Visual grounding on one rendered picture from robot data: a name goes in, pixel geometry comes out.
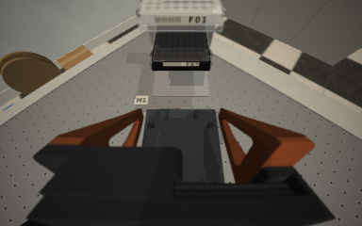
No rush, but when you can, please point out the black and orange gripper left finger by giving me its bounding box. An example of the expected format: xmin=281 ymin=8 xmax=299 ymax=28
xmin=48 ymin=108 xmax=143 ymax=146

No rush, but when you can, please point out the black microplate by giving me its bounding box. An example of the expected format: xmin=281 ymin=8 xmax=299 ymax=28
xmin=152 ymin=32 xmax=211 ymax=71

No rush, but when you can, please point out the grey shelf rack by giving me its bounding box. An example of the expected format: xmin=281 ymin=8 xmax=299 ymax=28
xmin=149 ymin=32 xmax=214 ymax=97

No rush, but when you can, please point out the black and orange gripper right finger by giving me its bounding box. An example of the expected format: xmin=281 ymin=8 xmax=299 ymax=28
xmin=219 ymin=108 xmax=315 ymax=183

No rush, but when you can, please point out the grey base plate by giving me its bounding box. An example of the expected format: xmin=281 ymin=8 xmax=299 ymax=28
xmin=0 ymin=33 xmax=362 ymax=226

